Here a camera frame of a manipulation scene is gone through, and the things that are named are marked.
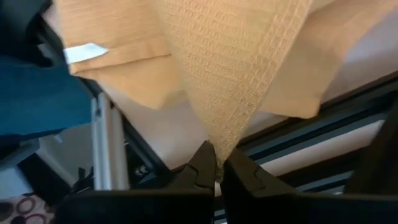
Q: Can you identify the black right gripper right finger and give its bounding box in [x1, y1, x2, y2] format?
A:
[220, 148, 300, 194]

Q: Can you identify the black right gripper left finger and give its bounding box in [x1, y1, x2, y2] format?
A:
[167, 139, 218, 191]

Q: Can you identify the orange waffle weave towel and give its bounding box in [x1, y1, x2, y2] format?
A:
[43, 0, 398, 166]

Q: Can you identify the blue cloth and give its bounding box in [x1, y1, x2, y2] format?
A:
[0, 55, 95, 138]

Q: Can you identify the circle patterned fabric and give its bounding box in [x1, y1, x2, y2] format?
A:
[0, 194, 54, 224]

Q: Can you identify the silver aluminium bracket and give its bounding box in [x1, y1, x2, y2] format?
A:
[91, 92, 131, 191]

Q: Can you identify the black aluminium table frame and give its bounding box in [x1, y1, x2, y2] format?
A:
[30, 18, 398, 200]

